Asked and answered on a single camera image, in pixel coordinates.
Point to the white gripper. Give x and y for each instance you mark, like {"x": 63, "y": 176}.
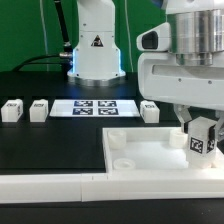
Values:
{"x": 160, "y": 78}

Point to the white square tabletop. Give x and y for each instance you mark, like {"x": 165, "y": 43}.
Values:
{"x": 148, "y": 150}

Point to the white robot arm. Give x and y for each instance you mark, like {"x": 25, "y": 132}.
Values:
{"x": 182, "y": 60}

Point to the white marker sheet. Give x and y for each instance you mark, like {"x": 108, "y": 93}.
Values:
{"x": 94, "y": 108}

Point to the white L-shaped obstacle wall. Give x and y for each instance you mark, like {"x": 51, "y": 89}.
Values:
{"x": 104, "y": 187}

